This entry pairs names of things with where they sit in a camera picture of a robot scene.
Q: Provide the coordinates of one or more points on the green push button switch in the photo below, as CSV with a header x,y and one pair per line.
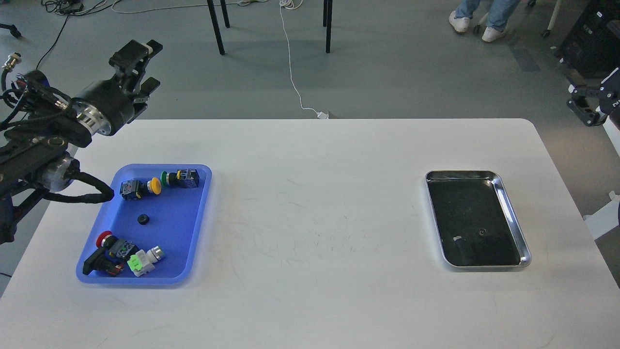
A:
x,y
184,178

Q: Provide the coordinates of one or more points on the black table leg left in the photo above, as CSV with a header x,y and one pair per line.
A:
x,y
215,23

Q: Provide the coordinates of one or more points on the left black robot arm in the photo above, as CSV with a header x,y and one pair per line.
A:
x,y
35,163

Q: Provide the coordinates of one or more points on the black table leg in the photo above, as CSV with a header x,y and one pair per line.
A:
x,y
327,23
215,23

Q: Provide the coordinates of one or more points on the black equipment case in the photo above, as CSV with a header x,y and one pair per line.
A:
x,y
590,47

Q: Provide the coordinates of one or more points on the yellow push button switch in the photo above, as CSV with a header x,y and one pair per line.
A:
x,y
135,189

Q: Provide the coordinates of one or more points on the black switch block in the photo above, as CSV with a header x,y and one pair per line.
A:
x,y
98,261

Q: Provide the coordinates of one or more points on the red mushroom push button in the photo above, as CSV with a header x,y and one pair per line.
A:
x,y
117,247

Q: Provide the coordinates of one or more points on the white green selector switch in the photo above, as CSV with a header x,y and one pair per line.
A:
x,y
143,262

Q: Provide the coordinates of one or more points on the steel metal tray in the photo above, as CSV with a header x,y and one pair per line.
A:
x,y
466,201

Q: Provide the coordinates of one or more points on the blue plastic tray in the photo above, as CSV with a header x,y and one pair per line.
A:
x,y
175,217

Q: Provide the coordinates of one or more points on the black table leg right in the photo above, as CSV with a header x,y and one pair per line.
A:
x,y
327,23

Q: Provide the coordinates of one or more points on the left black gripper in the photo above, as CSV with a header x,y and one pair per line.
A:
x,y
105,106

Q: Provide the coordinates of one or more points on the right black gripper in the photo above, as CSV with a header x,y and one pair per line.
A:
x,y
609,104

